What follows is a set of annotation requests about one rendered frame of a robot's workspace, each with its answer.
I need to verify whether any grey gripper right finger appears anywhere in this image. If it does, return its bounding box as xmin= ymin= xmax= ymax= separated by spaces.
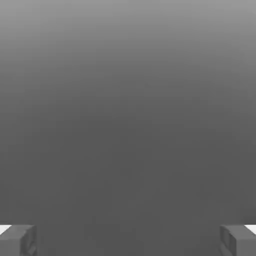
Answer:
xmin=219 ymin=224 xmax=256 ymax=256

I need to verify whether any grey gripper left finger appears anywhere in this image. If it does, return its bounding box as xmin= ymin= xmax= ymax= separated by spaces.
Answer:
xmin=0 ymin=224 xmax=38 ymax=256

